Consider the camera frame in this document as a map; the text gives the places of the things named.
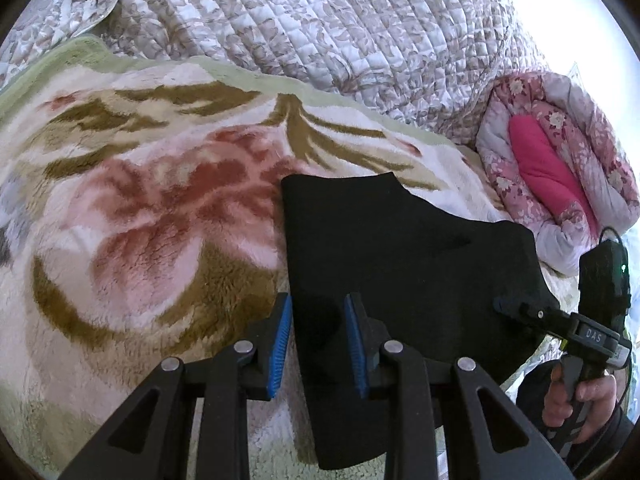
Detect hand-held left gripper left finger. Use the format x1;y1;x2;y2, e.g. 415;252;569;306
59;292;293;480

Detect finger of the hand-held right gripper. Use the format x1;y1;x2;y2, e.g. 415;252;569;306
492;297;571;335

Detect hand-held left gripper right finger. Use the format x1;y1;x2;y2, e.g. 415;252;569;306
344;292;576;480

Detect black pants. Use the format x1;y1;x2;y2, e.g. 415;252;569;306
280;171;561;471

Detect person's right hand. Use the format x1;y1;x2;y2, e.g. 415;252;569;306
542;360;621;443

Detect pink floral quilt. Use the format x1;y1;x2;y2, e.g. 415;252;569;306
475;71;640;277

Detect fleece floral blanket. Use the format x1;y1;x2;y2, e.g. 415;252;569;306
0;35;566;480

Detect grey quilted floral blanket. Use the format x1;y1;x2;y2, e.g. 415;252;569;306
0;0;556;146

